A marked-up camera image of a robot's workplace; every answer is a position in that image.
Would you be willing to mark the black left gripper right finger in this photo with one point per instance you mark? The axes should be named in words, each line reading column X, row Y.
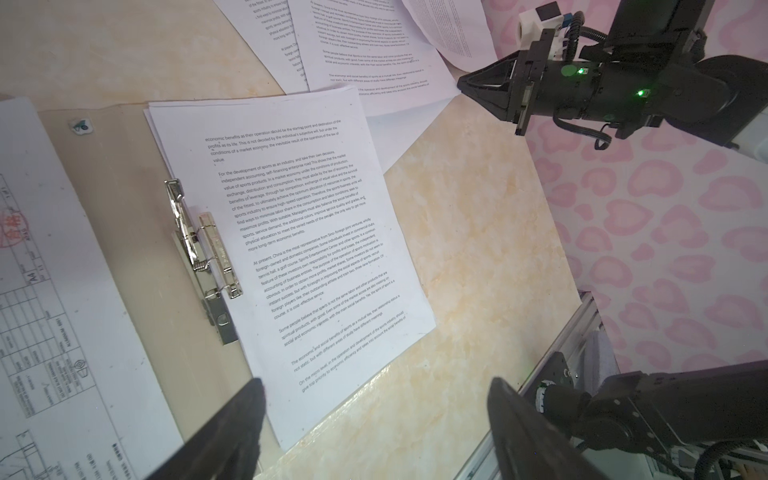
column 526, row 445

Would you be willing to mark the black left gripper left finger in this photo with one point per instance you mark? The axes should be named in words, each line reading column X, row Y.
column 227, row 446

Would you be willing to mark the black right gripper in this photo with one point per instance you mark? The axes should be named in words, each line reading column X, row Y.
column 527, row 83

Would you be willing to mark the central printed text sheet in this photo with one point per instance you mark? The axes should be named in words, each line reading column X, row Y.
column 374, row 46

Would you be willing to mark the technical drawing paper sheet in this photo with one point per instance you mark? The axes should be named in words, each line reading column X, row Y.
column 79, row 398

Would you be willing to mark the translucent beige file folder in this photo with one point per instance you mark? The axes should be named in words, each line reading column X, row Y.
column 118, row 173

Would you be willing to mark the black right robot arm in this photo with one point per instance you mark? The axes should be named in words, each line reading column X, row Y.
column 707, row 401

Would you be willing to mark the metal folder clip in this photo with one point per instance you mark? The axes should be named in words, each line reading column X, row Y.
column 207, row 262

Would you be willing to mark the underlying printed paper sheet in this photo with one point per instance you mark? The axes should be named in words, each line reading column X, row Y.
column 267, row 27

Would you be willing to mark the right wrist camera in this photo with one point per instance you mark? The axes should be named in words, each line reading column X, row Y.
column 642, row 31

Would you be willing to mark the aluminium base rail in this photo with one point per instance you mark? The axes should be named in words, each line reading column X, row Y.
column 563, row 361

